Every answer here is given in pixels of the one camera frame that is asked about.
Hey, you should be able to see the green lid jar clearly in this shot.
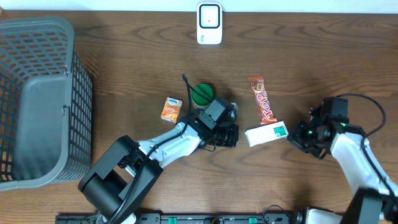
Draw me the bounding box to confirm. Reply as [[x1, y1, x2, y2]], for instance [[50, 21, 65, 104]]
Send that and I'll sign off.
[[192, 83, 213, 109]]

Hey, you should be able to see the white barcode scanner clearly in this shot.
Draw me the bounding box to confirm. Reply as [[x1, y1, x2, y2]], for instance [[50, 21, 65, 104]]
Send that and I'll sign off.
[[197, 2, 223, 45]]

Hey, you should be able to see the white green box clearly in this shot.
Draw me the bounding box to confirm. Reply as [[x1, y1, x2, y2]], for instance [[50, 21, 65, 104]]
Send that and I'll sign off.
[[245, 121, 289, 147]]

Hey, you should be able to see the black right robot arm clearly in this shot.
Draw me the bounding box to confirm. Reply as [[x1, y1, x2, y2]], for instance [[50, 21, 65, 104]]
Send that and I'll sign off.
[[287, 119, 397, 223]]

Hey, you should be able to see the orange Top chocolate bar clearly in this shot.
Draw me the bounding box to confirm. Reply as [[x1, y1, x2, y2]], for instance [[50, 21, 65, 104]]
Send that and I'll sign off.
[[248, 76, 277, 124]]

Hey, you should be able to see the orange small carton box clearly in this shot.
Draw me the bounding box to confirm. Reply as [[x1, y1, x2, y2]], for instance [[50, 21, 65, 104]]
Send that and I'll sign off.
[[160, 97, 183, 123]]

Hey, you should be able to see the grey plastic mesh basket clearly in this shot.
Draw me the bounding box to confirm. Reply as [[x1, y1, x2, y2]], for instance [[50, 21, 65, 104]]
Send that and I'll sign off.
[[1, 17, 93, 191]]

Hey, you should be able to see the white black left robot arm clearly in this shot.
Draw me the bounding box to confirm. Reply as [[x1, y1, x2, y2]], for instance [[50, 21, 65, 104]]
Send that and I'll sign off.
[[78, 118, 239, 223]]

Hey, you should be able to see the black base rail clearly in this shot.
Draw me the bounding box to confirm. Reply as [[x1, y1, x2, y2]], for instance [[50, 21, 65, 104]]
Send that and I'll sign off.
[[55, 212, 302, 224]]

